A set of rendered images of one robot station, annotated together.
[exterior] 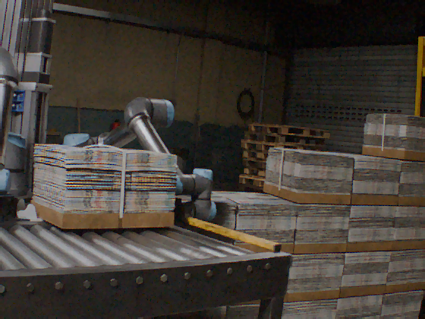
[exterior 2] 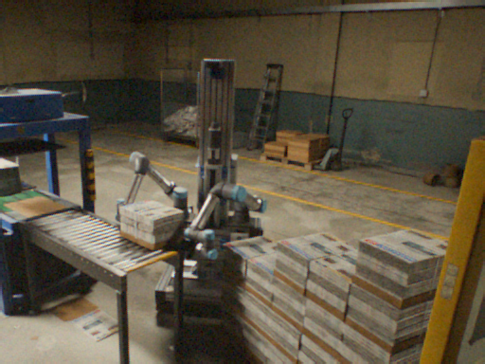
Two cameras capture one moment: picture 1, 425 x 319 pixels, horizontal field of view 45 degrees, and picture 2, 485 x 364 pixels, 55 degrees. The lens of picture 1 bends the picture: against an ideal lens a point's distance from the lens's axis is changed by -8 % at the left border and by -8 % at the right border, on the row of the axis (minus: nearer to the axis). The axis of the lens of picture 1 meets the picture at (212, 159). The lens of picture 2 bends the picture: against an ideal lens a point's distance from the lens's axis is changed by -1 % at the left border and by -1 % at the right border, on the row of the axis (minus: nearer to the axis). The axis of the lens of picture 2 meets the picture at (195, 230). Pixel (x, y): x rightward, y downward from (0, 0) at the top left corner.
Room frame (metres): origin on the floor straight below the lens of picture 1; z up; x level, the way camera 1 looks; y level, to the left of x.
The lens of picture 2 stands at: (1.53, -2.80, 2.09)
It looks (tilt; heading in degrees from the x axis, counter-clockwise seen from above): 21 degrees down; 82
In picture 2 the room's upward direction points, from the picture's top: 1 degrees clockwise
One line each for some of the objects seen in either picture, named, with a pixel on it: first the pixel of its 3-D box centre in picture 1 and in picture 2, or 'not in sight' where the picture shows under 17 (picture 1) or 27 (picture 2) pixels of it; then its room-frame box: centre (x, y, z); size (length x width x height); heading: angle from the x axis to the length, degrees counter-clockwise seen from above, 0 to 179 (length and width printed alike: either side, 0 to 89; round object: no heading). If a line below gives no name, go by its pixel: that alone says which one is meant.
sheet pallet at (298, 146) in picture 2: not in sight; (296, 148); (4.89, 6.16, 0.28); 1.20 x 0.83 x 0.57; 128
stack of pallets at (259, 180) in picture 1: (284, 164); not in sight; (9.28, -1.22, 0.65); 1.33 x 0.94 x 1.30; 132
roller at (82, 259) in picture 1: (64, 251); (104, 243); (1.34, 0.36, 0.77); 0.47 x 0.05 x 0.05; 38
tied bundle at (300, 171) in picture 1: (307, 175); (315, 262); (2.60, -0.46, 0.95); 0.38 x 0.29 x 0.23; 19
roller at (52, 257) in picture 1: (42, 251); (98, 240); (1.30, 0.41, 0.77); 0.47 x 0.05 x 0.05; 38
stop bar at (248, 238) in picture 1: (228, 232); (152, 262); (1.66, -0.07, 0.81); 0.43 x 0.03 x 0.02; 38
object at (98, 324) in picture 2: not in sight; (98, 323); (1.24, 0.49, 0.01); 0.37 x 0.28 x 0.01; 128
